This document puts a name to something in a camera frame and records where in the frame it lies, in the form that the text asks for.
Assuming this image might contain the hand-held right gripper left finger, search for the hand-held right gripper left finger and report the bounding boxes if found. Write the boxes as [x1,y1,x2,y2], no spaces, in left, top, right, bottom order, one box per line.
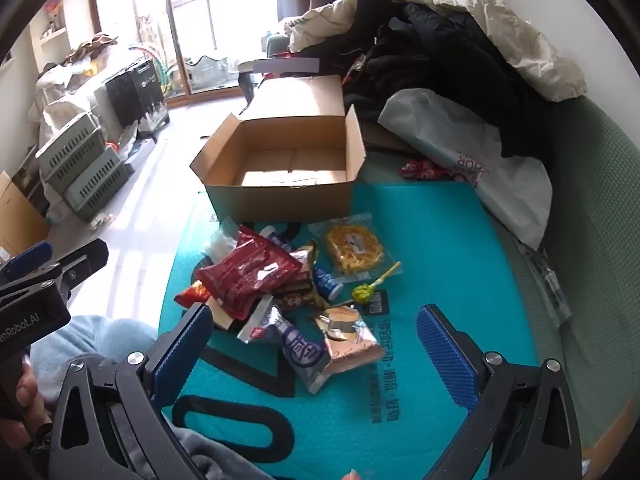
[47,302,216,480]

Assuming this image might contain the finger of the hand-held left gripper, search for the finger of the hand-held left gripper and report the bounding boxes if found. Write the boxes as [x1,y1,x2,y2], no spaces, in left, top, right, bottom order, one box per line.
[0,241,55,283]
[30,239,110,306]

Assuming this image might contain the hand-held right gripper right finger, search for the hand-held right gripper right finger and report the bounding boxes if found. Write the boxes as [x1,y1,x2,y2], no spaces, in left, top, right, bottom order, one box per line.
[416,304,586,480]

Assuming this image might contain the small red candy packet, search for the small red candy packet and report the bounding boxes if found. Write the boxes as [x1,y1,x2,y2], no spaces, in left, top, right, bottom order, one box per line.
[174,282,208,308]

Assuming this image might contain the beige coffee packet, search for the beige coffee packet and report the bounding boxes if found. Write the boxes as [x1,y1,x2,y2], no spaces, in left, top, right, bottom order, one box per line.
[309,305,386,377]

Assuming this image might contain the dark red snack packet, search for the dark red snack packet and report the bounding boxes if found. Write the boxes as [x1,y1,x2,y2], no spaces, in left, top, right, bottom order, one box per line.
[195,225,307,322]

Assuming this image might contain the yellow-wrapped lollipop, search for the yellow-wrapped lollipop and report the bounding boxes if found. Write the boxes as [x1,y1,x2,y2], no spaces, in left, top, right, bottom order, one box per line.
[351,261,402,306]

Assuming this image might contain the clear plastic bag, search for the clear plastic bag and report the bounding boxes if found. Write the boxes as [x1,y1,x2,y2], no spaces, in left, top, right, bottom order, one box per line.
[202,216,241,263]

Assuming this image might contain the blue and white snack packet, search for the blue and white snack packet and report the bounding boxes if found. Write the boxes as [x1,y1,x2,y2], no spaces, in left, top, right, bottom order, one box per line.
[237,295,333,395]

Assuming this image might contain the brown cereal packet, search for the brown cereal packet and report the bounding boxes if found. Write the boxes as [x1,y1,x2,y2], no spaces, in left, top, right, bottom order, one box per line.
[272,240,331,313]

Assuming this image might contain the blue drink bottle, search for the blue drink bottle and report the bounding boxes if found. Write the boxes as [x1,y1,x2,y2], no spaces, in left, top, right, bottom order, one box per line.
[259,226,346,302]

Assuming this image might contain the clear-wrapped waffle packet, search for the clear-wrapped waffle packet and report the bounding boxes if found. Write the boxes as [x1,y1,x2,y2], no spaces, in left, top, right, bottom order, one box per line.
[307,212,388,277]

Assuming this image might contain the cardboard box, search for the cardboard box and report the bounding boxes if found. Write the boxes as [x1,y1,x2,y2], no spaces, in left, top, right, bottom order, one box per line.
[189,75,367,225]

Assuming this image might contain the person's left hand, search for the person's left hand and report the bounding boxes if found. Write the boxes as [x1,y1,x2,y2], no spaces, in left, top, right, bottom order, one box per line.
[0,355,53,456]

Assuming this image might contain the brown cardboard carton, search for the brown cardboard carton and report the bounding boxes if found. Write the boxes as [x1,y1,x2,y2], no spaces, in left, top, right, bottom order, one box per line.
[0,170,51,261]

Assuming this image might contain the person's leg in jeans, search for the person's leg in jeans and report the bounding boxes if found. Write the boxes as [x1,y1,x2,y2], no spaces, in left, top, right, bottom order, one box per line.
[27,314,163,411]

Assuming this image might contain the teal printed bubble mat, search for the teal printed bubble mat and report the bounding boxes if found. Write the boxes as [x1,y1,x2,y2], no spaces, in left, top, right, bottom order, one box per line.
[159,180,556,480]

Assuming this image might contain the white plastic sheet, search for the white plastic sheet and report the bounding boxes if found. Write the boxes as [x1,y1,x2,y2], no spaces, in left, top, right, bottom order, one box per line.
[32,67,108,146]

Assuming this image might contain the crumpled red wrapper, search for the crumpled red wrapper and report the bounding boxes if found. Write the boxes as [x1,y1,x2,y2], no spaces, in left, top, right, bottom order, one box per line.
[398,159,453,181]

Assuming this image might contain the coloured hula hoops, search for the coloured hula hoops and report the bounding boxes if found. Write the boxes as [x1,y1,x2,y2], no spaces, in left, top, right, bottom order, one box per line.
[132,45,179,97]

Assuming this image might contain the brown crumpled cloth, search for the brown crumpled cloth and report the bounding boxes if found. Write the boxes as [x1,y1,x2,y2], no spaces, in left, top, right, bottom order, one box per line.
[67,32,119,64]

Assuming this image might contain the clear wavy-edged tub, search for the clear wavy-edged tub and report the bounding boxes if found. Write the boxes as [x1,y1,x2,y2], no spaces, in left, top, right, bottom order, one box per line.
[187,55,239,94]

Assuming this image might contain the flat brown cardboard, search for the flat brown cardboard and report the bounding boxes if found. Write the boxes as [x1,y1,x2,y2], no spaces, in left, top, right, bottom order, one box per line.
[362,120,417,154]

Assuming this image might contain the white plastic shopping bag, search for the white plastic shopping bag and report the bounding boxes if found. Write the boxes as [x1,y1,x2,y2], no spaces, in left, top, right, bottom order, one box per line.
[377,88,553,251]

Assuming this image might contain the small grey table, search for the small grey table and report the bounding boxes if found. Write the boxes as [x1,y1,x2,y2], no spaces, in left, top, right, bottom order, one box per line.
[239,57,321,112]

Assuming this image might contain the glass balcony door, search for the glass balcony door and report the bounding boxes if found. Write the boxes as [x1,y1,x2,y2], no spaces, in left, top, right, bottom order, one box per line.
[87,0,281,107]

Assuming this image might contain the pile of black clothes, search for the pile of black clothes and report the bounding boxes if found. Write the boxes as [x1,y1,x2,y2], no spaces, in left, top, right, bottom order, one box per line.
[340,0,556,161]

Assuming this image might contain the cream padded jacket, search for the cream padded jacket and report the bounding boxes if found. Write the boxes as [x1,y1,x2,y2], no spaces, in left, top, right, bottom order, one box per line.
[287,0,588,103]

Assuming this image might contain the white wall shelf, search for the white wall shelf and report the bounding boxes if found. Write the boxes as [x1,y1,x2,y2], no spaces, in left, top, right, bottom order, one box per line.
[30,0,69,72]

